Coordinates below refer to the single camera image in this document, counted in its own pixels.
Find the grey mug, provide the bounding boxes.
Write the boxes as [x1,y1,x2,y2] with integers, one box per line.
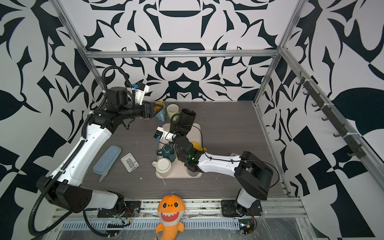
[187,169,201,178]

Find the aluminium frame rail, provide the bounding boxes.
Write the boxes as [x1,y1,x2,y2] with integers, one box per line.
[85,50,278,59]

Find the black mug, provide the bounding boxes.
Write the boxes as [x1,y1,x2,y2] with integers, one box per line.
[170,108,197,132]

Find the white slotted cable duct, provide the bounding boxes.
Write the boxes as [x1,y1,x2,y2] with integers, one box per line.
[61,219,240,231]

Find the dark green mug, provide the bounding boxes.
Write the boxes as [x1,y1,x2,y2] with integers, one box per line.
[157,144,176,163]

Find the white cream mug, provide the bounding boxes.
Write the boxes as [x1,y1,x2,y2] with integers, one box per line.
[152,158,173,179]

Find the left grey docking plate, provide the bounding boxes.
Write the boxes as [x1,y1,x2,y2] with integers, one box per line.
[121,153,139,173]

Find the orange shark plush toy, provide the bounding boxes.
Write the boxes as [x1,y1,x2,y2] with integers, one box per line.
[156,192,186,240]

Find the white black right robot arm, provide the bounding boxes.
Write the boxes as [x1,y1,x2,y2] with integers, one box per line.
[163,128,274,210]

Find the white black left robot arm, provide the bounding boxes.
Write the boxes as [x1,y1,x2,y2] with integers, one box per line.
[28,66,157,237]

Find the blue grey oblong case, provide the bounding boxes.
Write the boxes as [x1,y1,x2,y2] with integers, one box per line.
[93,145,122,182]

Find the beige plastic tray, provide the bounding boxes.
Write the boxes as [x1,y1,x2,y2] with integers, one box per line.
[156,123,203,179]

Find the light green mug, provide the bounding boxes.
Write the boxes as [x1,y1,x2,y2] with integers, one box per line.
[167,104,179,122]

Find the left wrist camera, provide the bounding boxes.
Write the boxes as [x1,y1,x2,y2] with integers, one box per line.
[134,82,150,105]

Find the yellow mug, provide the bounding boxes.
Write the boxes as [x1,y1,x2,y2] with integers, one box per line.
[192,142,207,152]

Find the blue butterfly mug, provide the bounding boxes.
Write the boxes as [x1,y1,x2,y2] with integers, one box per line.
[155,102,167,123]

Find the wall hook rail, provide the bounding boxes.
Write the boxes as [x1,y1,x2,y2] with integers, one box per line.
[296,72,367,159]

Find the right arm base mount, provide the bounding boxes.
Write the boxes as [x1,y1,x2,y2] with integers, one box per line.
[221,200,263,218]

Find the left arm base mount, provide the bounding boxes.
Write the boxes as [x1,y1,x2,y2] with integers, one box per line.
[97,201,142,218]

